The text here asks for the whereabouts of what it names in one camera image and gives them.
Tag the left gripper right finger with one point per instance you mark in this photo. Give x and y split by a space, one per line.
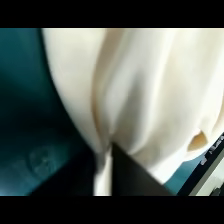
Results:
133 176

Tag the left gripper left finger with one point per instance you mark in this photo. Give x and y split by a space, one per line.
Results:
75 176

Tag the cream shirt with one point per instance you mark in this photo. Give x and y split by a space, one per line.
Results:
140 86

